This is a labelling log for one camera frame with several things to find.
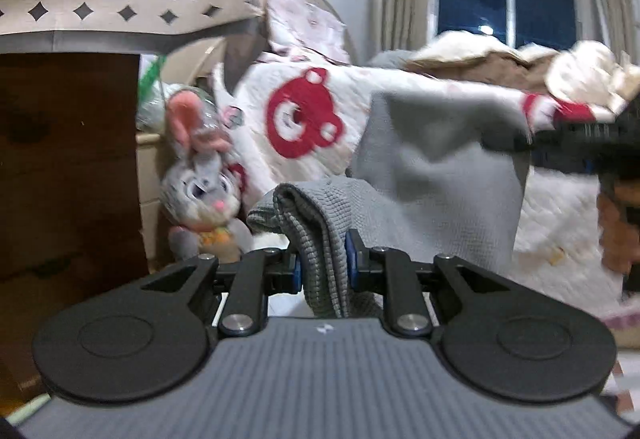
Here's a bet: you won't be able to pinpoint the light green cloth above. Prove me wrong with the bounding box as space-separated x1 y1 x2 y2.
7 394 53 426

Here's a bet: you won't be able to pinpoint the grey plush rabbit toy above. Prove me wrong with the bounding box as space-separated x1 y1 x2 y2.
160 89 254 265

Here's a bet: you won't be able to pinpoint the green and white plastic bag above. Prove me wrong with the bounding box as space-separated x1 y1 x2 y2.
136 54 173 132

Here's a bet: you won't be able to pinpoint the cream fluffy cloth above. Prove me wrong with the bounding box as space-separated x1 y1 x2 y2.
545 40 640 114

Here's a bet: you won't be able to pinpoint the red bear print quilt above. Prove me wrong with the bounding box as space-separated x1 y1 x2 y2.
212 51 640 330

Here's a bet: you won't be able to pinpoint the brown fluffy blanket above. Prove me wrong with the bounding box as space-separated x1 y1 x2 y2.
400 31 556 92

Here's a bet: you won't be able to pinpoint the pink print pillow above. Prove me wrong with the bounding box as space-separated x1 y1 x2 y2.
264 0 351 66

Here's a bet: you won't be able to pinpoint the person's right hand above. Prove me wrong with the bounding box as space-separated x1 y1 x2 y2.
597 186 640 292

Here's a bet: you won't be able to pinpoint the grey waffle-knit garment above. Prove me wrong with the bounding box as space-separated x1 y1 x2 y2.
246 89 533 320

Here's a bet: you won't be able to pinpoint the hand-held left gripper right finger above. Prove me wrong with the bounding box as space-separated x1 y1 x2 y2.
345 229 511 337

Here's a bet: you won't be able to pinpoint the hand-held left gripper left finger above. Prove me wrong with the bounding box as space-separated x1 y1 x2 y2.
142 246 303 337

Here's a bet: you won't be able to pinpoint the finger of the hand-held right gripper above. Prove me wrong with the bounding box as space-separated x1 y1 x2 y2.
515 119 603 173

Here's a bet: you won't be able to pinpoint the beige headboard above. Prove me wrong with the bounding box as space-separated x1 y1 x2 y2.
165 0 360 87

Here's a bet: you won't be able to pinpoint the cream bedside cabinet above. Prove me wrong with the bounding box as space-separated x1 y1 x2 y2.
136 131 168 270

